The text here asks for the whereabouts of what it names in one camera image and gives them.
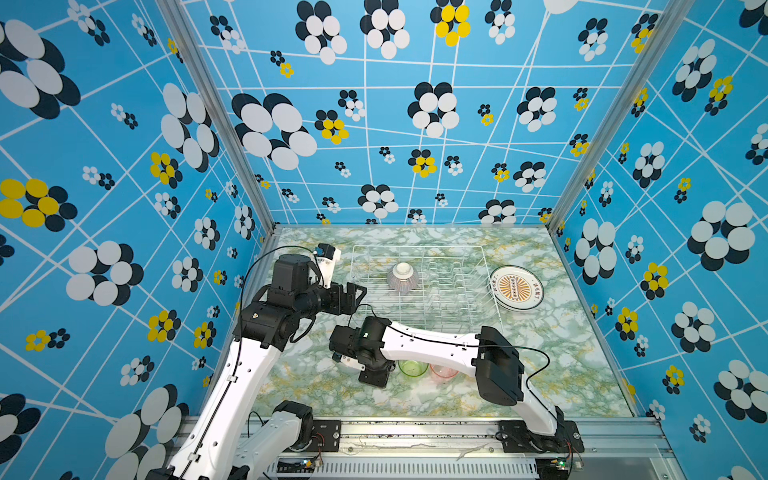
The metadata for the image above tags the green circuit board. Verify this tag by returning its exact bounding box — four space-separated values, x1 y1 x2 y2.
276 458 317 474

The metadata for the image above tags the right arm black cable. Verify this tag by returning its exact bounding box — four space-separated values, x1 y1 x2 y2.
359 302 552 385

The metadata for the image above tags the pink glass tumbler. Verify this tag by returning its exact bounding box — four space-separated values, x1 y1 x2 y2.
429 364 458 382

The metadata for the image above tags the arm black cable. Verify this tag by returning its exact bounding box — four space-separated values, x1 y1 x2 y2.
236 245 319 373
359 302 552 385

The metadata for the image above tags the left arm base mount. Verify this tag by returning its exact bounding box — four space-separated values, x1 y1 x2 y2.
287 419 342 453

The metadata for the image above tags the striped ceramic bowl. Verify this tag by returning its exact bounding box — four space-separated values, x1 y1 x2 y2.
387 262 419 295

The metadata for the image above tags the green glass tumbler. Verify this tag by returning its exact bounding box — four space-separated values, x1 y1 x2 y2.
398 360 429 378

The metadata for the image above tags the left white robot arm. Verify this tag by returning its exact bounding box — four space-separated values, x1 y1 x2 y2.
146 243 367 479

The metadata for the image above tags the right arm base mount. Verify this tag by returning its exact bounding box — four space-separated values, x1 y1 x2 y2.
494 420 585 454

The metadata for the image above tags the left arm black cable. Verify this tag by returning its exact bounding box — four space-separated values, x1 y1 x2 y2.
236 245 319 373

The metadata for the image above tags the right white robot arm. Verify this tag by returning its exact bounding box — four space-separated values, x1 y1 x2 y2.
329 316 565 440

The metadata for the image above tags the aluminium front rail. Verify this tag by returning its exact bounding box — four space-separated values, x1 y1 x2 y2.
161 416 679 480

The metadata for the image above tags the white wire dish rack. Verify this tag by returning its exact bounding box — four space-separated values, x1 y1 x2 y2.
348 245 504 335

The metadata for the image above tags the clear glass tumbler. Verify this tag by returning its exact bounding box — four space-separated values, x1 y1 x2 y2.
332 352 366 372

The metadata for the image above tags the white plate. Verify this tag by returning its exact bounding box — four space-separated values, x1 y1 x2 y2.
490 265 544 311

